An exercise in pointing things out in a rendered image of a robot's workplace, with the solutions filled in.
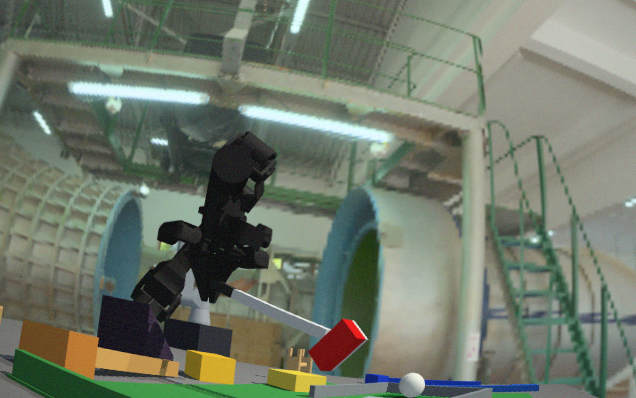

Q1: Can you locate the green flat mat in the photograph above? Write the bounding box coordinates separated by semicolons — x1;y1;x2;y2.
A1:
7;374;533;398

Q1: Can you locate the white golf ball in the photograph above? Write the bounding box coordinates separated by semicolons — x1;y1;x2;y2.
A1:
398;373;425;398

